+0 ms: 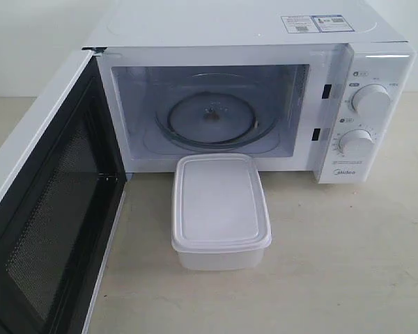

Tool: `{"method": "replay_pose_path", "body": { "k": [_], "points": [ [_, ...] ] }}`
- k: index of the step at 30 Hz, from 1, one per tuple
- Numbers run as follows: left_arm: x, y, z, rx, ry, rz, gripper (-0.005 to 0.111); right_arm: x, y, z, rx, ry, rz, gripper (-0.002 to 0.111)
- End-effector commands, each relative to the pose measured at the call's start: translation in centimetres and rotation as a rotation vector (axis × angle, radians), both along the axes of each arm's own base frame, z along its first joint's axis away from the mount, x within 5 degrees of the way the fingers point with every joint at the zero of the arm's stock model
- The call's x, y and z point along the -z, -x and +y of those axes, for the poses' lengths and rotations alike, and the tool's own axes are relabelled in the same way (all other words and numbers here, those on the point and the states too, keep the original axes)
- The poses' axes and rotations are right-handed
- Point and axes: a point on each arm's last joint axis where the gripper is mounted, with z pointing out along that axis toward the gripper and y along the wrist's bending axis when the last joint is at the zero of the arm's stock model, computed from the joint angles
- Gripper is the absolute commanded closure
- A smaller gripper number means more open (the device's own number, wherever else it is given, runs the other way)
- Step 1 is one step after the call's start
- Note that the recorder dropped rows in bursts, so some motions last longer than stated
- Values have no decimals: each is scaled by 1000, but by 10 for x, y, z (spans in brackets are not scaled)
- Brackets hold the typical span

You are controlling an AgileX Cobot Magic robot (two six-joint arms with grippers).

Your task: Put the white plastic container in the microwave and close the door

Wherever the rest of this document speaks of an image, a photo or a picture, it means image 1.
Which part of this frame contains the upper white control knob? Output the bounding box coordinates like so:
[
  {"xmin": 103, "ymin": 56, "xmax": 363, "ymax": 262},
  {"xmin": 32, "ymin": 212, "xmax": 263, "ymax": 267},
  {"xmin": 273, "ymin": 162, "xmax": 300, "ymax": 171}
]
[{"xmin": 351, "ymin": 84, "xmax": 392, "ymax": 116}]

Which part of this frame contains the glass microwave turntable plate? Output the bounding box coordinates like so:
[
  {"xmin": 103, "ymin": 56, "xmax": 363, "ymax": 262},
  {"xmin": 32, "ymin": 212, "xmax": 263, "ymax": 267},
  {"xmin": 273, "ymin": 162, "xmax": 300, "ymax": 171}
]
[{"xmin": 156, "ymin": 73, "xmax": 279, "ymax": 152}]

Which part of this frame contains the lower white timer knob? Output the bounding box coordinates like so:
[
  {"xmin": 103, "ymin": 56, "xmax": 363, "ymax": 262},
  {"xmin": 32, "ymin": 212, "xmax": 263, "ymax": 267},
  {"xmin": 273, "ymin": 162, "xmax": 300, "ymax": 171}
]
[{"xmin": 339, "ymin": 129, "xmax": 374, "ymax": 157}]

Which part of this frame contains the white microwave oven body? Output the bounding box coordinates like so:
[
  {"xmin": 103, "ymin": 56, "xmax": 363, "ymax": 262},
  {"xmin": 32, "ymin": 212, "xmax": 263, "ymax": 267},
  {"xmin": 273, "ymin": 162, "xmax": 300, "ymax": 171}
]
[{"xmin": 84, "ymin": 1, "xmax": 415, "ymax": 184}]

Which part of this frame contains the white lidded plastic container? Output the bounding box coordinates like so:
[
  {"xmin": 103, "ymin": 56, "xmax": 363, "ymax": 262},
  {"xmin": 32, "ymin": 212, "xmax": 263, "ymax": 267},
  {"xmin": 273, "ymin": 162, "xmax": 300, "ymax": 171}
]
[{"xmin": 171, "ymin": 153, "xmax": 272, "ymax": 271}]

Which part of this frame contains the white microwave door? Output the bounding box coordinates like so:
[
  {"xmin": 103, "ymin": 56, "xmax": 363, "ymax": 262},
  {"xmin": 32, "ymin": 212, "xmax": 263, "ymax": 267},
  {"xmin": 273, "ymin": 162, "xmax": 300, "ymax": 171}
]
[{"xmin": 0, "ymin": 49, "xmax": 127, "ymax": 333}]

